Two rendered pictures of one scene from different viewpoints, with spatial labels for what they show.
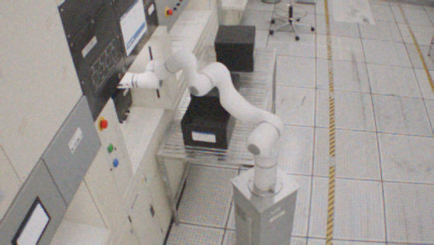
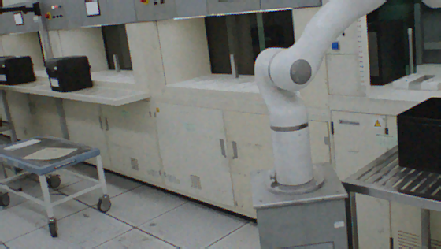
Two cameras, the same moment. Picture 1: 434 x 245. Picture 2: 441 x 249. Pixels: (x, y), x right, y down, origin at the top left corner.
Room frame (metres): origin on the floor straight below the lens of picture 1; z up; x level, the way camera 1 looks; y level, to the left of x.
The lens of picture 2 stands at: (1.98, -1.45, 1.33)
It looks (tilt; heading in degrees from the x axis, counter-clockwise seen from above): 12 degrees down; 117
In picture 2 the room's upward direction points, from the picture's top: 6 degrees counter-clockwise
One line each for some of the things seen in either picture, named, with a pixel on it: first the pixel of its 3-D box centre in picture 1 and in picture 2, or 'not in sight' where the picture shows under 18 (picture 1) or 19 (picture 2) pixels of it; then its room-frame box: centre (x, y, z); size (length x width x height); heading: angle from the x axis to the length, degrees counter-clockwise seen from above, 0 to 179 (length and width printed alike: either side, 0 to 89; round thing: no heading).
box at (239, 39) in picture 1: (235, 47); not in sight; (2.65, -0.20, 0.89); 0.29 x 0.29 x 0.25; 78
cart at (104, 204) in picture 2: not in sight; (50, 177); (-0.93, 0.56, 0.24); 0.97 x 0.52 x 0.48; 167
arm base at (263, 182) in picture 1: (265, 172); (291, 154); (1.41, -0.23, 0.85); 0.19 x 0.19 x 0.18
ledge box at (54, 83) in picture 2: not in sight; (68, 72); (-1.09, 1.03, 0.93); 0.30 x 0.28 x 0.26; 162
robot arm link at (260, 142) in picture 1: (263, 147); (280, 86); (1.38, -0.21, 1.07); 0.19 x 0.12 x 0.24; 142
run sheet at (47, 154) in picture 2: not in sight; (50, 153); (-0.76, 0.48, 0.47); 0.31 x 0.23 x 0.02; 6
